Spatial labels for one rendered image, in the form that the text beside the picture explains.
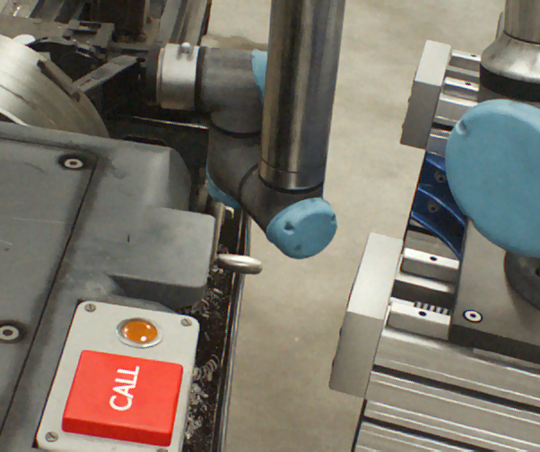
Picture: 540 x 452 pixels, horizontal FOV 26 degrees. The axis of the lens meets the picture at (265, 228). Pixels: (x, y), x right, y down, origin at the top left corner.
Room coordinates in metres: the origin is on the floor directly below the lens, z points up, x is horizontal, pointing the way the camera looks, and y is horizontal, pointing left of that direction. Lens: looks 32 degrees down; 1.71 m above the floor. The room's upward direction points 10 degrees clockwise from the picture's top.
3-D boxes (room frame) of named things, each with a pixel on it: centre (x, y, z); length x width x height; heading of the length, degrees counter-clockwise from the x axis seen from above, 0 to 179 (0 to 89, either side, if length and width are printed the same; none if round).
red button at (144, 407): (0.50, 0.06, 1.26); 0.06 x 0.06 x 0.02; 2
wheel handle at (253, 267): (1.48, 0.03, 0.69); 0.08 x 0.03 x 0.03; 92
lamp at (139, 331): (0.56, 0.06, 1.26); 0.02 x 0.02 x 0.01
